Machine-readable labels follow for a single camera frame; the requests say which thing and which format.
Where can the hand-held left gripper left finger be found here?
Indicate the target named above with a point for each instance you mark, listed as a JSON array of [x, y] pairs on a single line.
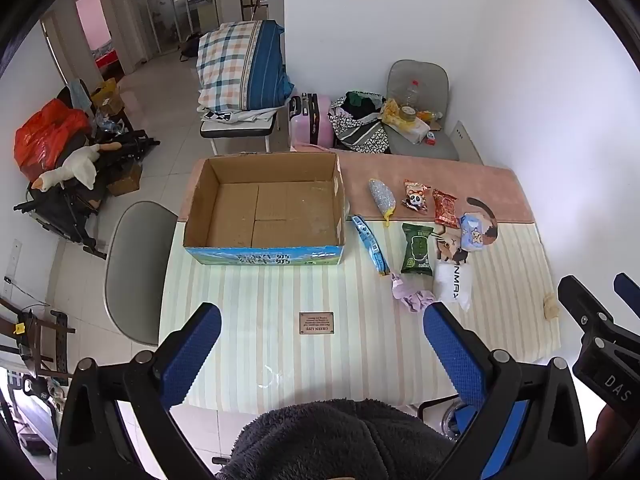
[[192, 350]]

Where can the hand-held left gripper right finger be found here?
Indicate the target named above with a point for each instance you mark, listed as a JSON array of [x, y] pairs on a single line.
[[450, 350]]

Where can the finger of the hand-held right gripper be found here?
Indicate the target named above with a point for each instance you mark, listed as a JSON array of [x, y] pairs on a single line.
[[582, 302], [629, 292]]

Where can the lilac cloth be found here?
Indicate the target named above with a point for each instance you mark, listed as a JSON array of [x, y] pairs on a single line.
[[412, 297]]

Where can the white soft pack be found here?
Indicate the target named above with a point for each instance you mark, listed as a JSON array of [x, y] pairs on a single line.
[[454, 285]]

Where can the green snack packet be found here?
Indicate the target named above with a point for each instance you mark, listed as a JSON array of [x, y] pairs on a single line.
[[417, 249]]

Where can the light blue tissue pack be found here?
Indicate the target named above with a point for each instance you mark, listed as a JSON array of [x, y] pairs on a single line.
[[474, 232]]

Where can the long blue packet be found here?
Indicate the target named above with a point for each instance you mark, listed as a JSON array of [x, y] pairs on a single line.
[[370, 245]]

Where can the red snack packet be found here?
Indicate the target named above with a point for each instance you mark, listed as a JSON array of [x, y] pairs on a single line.
[[446, 207]]

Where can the panda print snack packet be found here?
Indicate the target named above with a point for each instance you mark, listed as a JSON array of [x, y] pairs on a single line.
[[416, 199]]

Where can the silver glitter pouch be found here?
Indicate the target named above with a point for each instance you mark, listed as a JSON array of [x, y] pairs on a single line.
[[382, 196]]

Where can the grey oval chair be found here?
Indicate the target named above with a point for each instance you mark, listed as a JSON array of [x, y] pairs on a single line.
[[137, 270]]

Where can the dark wooden chair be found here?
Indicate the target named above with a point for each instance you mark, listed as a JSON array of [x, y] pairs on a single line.
[[45, 330]]

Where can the small brown cardboard box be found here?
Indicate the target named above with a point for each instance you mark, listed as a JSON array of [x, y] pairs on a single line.
[[125, 180]]

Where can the black folded stands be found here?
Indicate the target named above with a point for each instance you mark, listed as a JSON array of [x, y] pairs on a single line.
[[65, 210]]

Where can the white goose plush toy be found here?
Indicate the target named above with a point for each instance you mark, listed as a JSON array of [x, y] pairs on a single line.
[[77, 165]]

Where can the white bench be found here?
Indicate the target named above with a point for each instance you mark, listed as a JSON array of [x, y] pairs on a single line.
[[237, 127]]

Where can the yellow plastic bag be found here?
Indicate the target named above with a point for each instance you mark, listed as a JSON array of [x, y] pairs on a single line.
[[405, 122]]

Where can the black white patterned bag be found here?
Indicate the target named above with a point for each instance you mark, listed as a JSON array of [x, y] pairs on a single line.
[[362, 132]]

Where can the clear plastic bottle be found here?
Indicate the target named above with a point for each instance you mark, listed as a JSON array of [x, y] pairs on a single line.
[[410, 95]]

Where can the orange plastic bag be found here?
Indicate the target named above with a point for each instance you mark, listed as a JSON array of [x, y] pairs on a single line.
[[45, 135]]

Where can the pink suitcase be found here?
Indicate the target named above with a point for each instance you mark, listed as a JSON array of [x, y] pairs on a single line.
[[320, 120]]

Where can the yellow cardboard box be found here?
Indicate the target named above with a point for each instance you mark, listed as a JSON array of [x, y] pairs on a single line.
[[107, 95]]

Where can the grey padded chair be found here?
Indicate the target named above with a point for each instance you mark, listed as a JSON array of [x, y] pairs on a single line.
[[425, 72]]

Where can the plaid folded quilt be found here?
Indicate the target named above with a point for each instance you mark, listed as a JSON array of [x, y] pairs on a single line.
[[240, 65]]

